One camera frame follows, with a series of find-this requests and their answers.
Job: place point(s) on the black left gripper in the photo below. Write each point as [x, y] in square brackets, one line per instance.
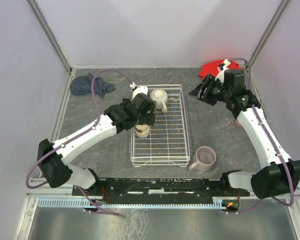
[147, 119]

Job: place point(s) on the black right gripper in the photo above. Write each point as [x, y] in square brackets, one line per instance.
[206, 89]

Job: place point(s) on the cream ceramic mug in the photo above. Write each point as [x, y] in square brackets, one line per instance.
[160, 97]

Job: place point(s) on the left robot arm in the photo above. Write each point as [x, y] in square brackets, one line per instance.
[55, 158]

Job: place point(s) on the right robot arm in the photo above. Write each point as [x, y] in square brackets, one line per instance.
[279, 174]

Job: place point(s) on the red cloth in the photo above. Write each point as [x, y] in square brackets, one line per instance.
[213, 67]

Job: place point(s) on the pink plastic cup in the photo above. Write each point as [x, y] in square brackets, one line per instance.
[237, 123]

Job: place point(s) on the lilac ceramic mug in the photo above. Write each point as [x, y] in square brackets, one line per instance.
[203, 159]

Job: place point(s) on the dark blue cloth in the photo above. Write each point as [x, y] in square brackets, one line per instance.
[82, 86]

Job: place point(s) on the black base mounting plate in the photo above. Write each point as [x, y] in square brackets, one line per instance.
[162, 190]

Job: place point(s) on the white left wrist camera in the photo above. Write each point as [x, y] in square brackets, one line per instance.
[138, 89]

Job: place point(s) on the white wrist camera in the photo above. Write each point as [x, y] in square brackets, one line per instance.
[222, 67]
[138, 89]

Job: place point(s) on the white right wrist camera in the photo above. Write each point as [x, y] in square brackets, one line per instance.
[222, 67]

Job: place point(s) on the white wire dish rack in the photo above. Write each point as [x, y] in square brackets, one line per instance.
[168, 140]

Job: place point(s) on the white slotted cable duct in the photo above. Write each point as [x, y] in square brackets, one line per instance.
[54, 202]

